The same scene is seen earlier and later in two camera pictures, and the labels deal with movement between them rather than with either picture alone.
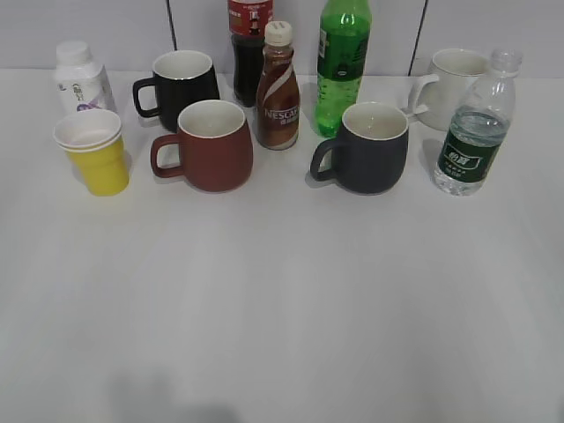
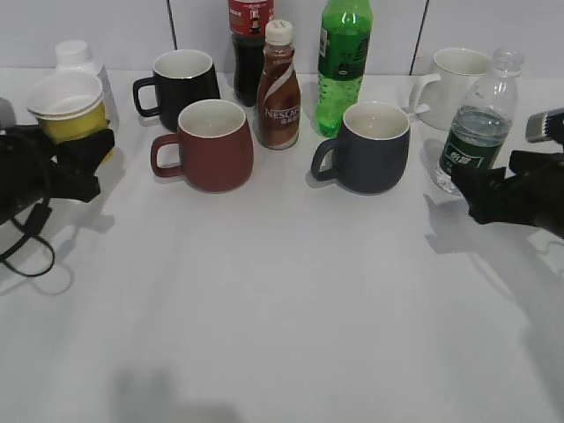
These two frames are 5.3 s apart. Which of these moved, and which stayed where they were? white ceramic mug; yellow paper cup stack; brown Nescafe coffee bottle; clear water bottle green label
Moved: yellow paper cup stack
Stayed: white ceramic mug; clear water bottle green label; brown Nescafe coffee bottle
